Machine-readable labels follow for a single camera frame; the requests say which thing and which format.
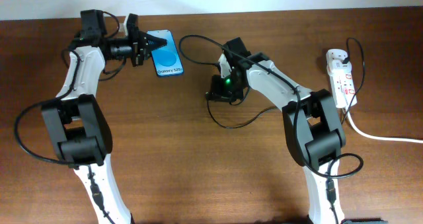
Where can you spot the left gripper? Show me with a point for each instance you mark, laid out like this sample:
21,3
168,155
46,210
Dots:
141,49

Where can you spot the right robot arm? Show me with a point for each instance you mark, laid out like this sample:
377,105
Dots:
314,134

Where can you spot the blue screen Galaxy smartphone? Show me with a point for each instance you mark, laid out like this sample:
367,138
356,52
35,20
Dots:
166,59

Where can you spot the white power strip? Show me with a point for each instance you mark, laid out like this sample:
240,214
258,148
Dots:
340,75

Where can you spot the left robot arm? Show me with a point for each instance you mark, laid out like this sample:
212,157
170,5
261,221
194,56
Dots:
78,130

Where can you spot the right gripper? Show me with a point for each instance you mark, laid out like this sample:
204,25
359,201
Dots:
215,90

